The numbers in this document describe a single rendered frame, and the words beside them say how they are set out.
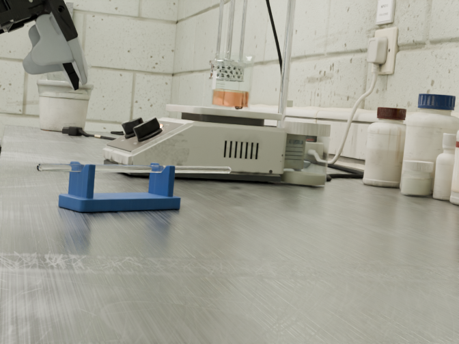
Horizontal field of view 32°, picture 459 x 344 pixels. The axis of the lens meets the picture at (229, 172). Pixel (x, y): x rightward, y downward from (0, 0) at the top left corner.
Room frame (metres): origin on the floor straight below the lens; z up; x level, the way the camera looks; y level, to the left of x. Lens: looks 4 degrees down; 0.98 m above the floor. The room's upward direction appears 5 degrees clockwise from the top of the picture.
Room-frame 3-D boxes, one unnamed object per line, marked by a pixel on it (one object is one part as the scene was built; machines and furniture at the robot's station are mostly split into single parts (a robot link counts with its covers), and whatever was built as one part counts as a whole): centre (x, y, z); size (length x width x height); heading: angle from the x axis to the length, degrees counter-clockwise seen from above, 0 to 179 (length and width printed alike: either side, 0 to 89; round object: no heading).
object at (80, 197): (0.63, 0.08, 0.92); 0.10 x 0.03 x 0.04; 136
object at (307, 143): (1.01, -0.09, 0.94); 0.06 x 0.06 x 0.08
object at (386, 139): (1.10, -0.22, 0.95); 0.06 x 0.06 x 0.11
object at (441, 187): (0.96, -0.26, 0.94); 0.03 x 0.03 x 0.08
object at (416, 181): (0.99, -0.23, 0.92); 0.04 x 0.04 x 0.04
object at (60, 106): (2.03, 0.44, 1.01); 0.14 x 0.14 x 0.21
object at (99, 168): (0.65, 0.07, 0.93); 0.20 x 0.01 x 0.01; 136
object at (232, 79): (1.02, 0.00, 1.02); 0.06 x 0.05 x 0.08; 134
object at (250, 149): (1.01, 0.04, 0.94); 0.22 x 0.13 x 0.08; 114
